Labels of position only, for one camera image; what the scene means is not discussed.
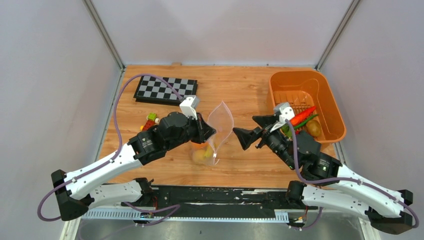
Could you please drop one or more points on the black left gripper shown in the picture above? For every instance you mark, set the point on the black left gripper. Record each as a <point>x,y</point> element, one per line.
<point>204,130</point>

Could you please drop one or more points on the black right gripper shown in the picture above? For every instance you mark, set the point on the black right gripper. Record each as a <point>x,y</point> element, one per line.
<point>246,137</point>

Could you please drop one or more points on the clear zip top bag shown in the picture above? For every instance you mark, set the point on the clear zip top bag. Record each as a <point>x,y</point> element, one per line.
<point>221,118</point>

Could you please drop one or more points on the yellow wrinkled round fruit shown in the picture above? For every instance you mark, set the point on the yellow wrinkled round fruit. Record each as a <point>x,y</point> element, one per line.
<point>198,157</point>

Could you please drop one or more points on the yellow toy banana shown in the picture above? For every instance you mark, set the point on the yellow toy banana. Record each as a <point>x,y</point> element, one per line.
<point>209,152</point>

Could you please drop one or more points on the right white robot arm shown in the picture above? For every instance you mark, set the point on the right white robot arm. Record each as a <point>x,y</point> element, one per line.
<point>325,182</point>

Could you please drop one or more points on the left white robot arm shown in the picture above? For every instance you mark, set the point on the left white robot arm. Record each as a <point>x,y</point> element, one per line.
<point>79,191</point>

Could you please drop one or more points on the green chili pepper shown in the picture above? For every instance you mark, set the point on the green chili pepper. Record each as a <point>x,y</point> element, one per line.
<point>287,132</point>

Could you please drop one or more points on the orange toy carrot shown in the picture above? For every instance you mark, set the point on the orange toy carrot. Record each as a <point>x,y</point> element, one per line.
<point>300,117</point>

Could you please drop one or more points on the red green toy block car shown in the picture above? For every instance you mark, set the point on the red green toy block car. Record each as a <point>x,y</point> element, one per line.
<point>151,120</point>

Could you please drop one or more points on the brown potato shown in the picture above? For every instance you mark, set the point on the brown potato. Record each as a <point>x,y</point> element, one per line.
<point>314,128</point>

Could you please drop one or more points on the orange plastic basket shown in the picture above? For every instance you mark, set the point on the orange plastic basket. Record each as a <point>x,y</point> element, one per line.
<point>303,89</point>

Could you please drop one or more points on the black grey chessboard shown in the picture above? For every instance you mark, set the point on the black grey chessboard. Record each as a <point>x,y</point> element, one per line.
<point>168,91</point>

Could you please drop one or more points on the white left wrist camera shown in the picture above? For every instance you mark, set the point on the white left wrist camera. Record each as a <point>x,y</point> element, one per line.
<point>188,106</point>

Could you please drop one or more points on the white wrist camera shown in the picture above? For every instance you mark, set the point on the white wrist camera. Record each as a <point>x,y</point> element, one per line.
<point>188,106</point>
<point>283,111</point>

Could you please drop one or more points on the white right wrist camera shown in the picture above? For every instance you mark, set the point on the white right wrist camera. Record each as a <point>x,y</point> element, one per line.
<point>283,111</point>

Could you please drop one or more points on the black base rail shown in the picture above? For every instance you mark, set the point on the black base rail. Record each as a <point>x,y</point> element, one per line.
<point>216,202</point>

